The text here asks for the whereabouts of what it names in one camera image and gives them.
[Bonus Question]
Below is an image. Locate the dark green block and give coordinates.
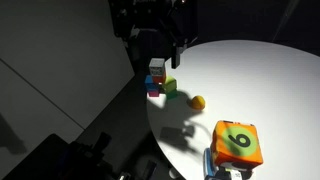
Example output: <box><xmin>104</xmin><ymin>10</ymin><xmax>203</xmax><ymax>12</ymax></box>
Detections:
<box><xmin>165</xmin><ymin>89</ymin><xmax>179</xmax><ymax>101</ymax></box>

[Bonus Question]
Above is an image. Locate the colourful box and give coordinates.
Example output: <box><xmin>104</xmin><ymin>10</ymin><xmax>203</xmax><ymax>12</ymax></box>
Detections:
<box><xmin>210</xmin><ymin>120</ymin><xmax>265</xmax><ymax>172</ymax></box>

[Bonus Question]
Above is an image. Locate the yellow round toy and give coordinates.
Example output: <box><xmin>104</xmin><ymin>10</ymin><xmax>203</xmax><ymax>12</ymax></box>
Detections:
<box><xmin>190</xmin><ymin>95</ymin><xmax>207</xmax><ymax>111</ymax></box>

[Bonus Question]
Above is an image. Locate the lime green block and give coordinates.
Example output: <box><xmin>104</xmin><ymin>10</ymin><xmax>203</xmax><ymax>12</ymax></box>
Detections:
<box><xmin>162</xmin><ymin>75</ymin><xmax>178</xmax><ymax>94</ymax></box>

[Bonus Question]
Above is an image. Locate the red block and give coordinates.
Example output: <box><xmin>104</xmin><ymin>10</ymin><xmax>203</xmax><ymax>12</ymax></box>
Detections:
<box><xmin>152</xmin><ymin>73</ymin><xmax>167</xmax><ymax>85</ymax></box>

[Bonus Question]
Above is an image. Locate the blue block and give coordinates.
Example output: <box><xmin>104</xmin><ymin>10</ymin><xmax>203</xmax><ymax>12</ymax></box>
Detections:
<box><xmin>144</xmin><ymin>74</ymin><xmax>160</xmax><ymax>92</ymax></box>

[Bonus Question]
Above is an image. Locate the magenta block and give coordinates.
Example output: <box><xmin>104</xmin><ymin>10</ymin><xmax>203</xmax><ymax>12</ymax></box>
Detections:
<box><xmin>147</xmin><ymin>89</ymin><xmax>161</xmax><ymax>99</ymax></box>

